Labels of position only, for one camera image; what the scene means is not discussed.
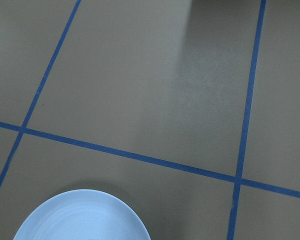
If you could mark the light blue plate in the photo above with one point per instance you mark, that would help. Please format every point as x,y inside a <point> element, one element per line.
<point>83,214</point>

